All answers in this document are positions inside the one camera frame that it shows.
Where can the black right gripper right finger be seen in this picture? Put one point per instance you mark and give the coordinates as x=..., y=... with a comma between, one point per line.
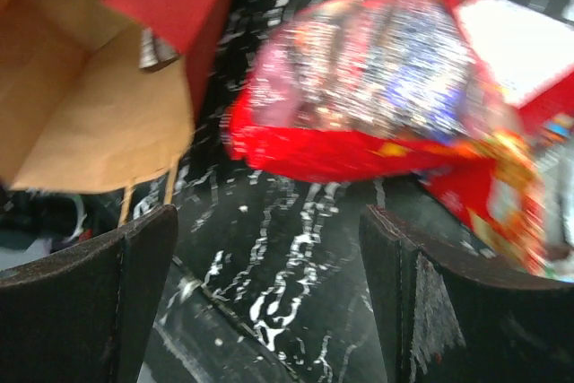
x=445, y=315

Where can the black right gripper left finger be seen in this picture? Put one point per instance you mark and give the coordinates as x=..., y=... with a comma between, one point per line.
x=85, y=314

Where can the red large candy bag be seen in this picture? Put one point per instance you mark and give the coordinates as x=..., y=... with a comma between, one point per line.
x=473, y=96

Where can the red brown paper bag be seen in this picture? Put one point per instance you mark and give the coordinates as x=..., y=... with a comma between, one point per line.
x=78, y=115

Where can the purple brown candy packet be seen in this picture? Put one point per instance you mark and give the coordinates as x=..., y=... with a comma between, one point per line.
x=155, y=52

